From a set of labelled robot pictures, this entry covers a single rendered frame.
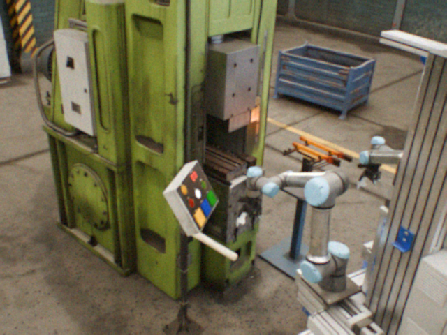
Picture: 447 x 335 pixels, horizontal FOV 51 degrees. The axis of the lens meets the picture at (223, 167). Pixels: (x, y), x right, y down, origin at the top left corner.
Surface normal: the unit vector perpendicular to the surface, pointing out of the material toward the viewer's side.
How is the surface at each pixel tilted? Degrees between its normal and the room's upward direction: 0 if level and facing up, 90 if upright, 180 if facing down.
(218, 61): 90
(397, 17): 90
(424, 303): 90
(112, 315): 0
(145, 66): 89
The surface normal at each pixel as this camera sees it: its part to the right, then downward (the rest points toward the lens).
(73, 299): 0.04, -0.87
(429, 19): -0.71, 0.32
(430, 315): -0.87, 0.21
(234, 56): 0.75, 0.35
